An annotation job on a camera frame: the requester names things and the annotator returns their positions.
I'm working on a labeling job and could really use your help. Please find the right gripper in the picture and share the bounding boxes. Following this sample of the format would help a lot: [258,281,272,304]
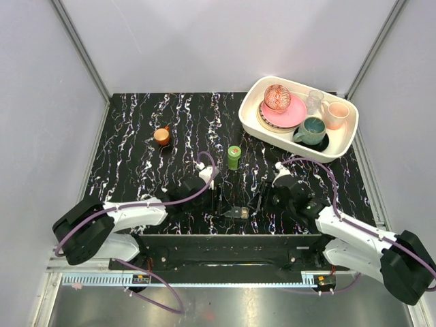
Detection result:
[247,181,294,214]

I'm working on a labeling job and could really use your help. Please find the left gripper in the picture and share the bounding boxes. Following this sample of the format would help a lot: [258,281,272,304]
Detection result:
[185,183,232,217]

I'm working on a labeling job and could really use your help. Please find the clear weekly pill organizer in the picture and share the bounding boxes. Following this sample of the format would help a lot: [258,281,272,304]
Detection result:
[223,206,249,219]

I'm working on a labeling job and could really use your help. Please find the green pill bottle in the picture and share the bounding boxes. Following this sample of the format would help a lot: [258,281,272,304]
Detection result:
[228,145,242,170]

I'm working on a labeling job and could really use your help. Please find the green bottle cap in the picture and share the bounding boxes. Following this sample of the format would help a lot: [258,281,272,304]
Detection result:
[228,145,242,159]

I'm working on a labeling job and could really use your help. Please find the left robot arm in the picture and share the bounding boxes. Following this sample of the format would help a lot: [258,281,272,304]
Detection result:
[52,176,221,270]

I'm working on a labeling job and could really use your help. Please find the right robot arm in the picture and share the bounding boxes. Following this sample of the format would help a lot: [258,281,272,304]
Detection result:
[257,176,435,306]

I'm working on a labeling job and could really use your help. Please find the black saucer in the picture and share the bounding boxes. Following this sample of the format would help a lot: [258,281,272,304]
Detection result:
[298,134,330,152]

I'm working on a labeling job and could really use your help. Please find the cream striped plate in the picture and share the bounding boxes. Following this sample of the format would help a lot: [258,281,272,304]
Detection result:
[257,102,298,134]

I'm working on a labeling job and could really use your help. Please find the teal ceramic mug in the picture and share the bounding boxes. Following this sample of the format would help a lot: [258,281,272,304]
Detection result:
[292,116,326,145]

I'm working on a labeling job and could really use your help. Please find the pink plate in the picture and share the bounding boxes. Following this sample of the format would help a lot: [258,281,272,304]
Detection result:
[262,95,307,128]

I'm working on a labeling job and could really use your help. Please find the small orange cup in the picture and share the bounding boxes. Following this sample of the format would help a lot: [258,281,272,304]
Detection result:
[153,126,170,146]

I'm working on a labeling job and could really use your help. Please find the patterned red bowl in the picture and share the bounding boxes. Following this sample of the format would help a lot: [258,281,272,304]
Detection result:
[264,84,292,112]

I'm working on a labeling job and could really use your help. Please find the pink mug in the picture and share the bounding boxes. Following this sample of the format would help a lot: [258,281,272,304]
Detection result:
[322,101,350,130]

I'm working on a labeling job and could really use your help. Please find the clear glass cup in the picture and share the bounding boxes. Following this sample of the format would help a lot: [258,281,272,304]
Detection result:
[306,90,324,116]

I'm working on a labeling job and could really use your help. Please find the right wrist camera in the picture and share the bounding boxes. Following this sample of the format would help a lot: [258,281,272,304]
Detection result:
[272,162,293,187]

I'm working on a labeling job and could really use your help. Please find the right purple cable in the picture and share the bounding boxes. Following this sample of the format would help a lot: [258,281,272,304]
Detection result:
[275,157,436,296]

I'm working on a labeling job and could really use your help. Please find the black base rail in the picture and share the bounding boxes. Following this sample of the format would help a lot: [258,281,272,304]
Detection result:
[110,235,335,272]

